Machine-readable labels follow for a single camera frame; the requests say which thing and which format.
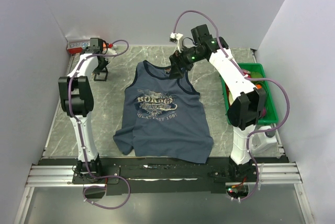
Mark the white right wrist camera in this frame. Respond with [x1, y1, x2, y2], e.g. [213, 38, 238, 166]
[170, 32, 184, 52]

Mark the blue sleeveless shirt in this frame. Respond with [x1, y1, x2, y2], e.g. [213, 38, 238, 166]
[113, 60, 214, 164]

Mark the green plastic bin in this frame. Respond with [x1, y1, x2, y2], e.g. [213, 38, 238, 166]
[221, 63, 278, 125]

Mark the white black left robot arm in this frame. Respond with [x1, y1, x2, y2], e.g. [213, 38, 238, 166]
[58, 38, 107, 183]

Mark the aluminium frame rail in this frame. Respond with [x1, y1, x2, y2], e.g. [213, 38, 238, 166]
[25, 163, 303, 187]

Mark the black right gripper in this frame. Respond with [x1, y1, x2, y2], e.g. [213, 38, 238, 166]
[169, 43, 205, 80]

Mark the white bottle grey cap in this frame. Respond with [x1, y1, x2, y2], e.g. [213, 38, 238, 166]
[251, 126, 277, 154]

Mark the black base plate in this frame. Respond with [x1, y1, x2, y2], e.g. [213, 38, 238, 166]
[38, 157, 289, 198]

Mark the green toy pepper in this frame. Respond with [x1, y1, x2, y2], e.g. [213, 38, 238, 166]
[250, 72, 264, 79]

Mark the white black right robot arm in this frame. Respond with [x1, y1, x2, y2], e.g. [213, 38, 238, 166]
[169, 25, 266, 182]

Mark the black rectangular frame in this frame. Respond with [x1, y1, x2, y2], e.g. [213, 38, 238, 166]
[93, 67, 108, 82]

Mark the red white cardboard box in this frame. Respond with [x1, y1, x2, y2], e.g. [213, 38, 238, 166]
[67, 38, 99, 54]

